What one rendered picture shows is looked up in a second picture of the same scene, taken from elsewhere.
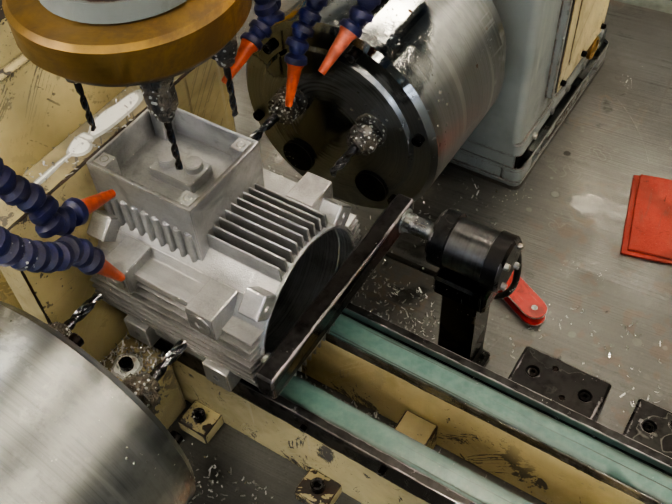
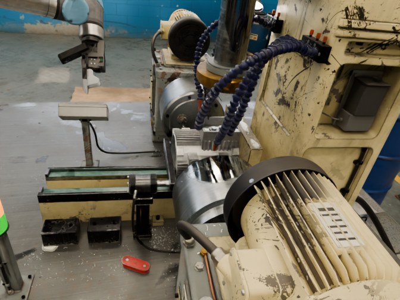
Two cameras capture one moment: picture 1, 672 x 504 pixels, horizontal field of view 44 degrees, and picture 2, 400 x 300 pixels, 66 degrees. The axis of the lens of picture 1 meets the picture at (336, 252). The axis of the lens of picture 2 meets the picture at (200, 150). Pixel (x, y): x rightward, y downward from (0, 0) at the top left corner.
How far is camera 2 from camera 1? 1.24 m
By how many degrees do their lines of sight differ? 86
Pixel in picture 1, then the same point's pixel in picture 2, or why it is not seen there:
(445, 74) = (184, 184)
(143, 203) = (213, 121)
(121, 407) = (172, 99)
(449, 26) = (196, 188)
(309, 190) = (192, 155)
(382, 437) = (141, 172)
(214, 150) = not seen: hidden behind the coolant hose
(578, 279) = (116, 289)
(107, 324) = not seen: hidden behind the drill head
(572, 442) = (91, 190)
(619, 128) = not seen: outside the picture
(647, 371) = (75, 266)
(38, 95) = (271, 128)
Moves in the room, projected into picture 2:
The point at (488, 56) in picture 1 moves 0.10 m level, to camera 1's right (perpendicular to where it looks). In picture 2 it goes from (182, 213) to (148, 235)
